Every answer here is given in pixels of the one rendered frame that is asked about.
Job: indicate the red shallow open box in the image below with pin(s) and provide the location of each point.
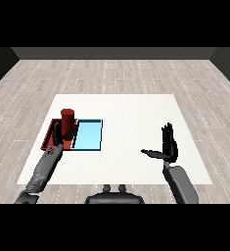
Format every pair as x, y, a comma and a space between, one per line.
50, 137

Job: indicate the dark grey robot body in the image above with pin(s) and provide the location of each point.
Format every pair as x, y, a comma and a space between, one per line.
114, 197

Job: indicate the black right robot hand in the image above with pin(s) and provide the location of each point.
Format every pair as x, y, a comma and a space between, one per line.
169, 147

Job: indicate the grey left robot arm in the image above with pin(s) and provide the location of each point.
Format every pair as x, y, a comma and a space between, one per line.
45, 167

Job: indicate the light blue shallow open box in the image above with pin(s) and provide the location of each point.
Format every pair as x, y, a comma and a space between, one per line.
88, 134

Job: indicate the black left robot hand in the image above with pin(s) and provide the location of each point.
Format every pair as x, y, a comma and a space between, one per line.
59, 134

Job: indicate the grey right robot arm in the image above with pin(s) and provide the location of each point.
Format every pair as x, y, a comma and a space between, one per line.
181, 183

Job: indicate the red can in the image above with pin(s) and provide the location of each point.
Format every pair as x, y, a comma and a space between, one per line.
67, 122

